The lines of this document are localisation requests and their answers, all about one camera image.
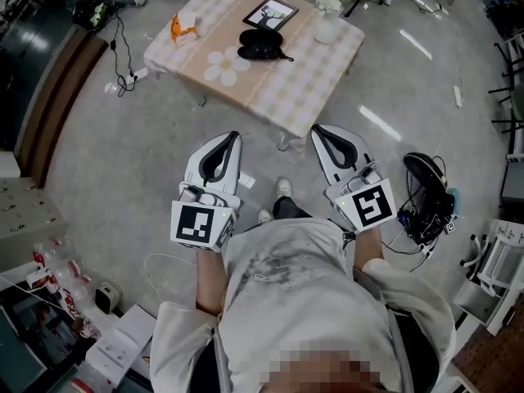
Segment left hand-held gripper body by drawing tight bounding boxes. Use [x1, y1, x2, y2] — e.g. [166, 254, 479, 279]
[169, 181, 242, 255]

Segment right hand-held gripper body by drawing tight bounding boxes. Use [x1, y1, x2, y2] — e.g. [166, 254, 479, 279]
[325, 162, 399, 234]

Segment black glasses case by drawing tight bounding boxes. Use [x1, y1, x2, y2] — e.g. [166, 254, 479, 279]
[237, 29, 295, 63]

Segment person's right forearm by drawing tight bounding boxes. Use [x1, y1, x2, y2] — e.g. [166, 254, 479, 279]
[351, 219, 386, 273]

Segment person's left forearm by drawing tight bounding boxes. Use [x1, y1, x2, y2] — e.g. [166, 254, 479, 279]
[195, 247, 228, 315]

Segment person's black trousers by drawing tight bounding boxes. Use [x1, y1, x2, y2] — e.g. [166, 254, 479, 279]
[272, 196, 314, 220]

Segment beige checked flower tablecloth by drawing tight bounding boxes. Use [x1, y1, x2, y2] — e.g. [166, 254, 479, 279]
[142, 0, 366, 138]

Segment small gray black device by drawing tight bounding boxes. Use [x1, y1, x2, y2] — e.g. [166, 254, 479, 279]
[94, 281, 123, 315]

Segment person's white t-shirt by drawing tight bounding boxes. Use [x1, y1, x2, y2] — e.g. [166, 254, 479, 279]
[149, 217, 458, 393]

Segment white vase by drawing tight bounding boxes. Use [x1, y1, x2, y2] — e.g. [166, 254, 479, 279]
[314, 11, 343, 45]

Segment orange and white packet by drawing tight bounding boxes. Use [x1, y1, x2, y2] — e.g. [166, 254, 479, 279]
[169, 11, 210, 48]

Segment white cardboard box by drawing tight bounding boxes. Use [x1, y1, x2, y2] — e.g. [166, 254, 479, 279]
[84, 304, 159, 388]

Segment white storage rack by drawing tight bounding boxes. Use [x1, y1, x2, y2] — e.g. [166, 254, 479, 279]
[452, 219, 524, 336]

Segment pack of clear red-label bottles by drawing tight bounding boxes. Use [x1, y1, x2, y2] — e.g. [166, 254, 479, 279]
[32, 235, 103, 331]

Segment brown wooden step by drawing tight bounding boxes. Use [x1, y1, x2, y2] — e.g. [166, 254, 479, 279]
[14, 26, 110, 188]

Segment person's head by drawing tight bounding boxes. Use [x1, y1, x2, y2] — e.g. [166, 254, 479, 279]
[278, 337, 396, 393]

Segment gray drawer cabinet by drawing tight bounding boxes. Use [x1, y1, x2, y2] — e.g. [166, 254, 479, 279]
[0, 176, 69, 278]

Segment black green bag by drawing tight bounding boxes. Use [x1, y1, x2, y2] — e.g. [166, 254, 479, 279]
[72, 0, 111, 32]

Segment black device with tangled cables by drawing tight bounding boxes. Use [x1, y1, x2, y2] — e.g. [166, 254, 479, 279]
[403, 151, 462, 247]

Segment white cable loop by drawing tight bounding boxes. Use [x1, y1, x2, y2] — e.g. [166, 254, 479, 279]
[143, 253, 198, 298]

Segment gray shoulder strap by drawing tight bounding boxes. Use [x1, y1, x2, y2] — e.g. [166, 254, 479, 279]
[210, 327, 234, 393]
[386, 311, 414, 393]

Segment black cable with adapter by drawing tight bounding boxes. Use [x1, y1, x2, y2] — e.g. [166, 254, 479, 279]
[106, 12, 138, 97]

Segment black picture frame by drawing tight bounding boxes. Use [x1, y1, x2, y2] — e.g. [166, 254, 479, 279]
[242, 0, 300, 32]

